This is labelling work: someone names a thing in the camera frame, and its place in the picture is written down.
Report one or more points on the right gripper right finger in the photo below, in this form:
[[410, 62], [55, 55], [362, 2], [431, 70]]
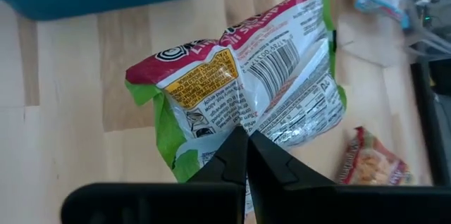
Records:
[[317, 203]]

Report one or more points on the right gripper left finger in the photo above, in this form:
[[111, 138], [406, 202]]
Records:
[[158, 203]]

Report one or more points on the red ramen noodle packet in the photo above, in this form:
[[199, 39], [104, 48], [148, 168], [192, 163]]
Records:
[[370, 164]]

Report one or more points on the white green food packet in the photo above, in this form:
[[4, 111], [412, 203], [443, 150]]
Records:
[[264, 58]]

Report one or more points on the black metal table frame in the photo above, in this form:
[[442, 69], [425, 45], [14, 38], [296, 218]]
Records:
[[426, 111]]

